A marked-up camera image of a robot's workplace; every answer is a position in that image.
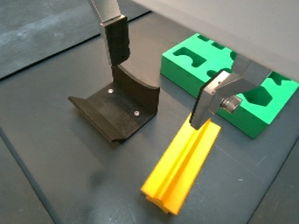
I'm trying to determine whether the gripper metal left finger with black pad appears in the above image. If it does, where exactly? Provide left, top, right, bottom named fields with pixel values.
left=88, top=0, right=129, bottom=67

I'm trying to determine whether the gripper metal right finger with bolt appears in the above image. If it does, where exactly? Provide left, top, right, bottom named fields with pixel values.
left=189, top=55, right=270, bottom=130

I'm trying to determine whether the black curved fixture stand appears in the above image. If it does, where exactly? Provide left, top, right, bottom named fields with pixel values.
left=69, top=66, right=160, bottom=142

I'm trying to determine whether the yellow star-shaped prism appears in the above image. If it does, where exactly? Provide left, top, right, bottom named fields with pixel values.
left=141, top=117, right=220, bottom=214

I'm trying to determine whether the green foam shape-sorter block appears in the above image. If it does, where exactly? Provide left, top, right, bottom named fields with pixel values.
left=160, top=33, right=299, bottom=138

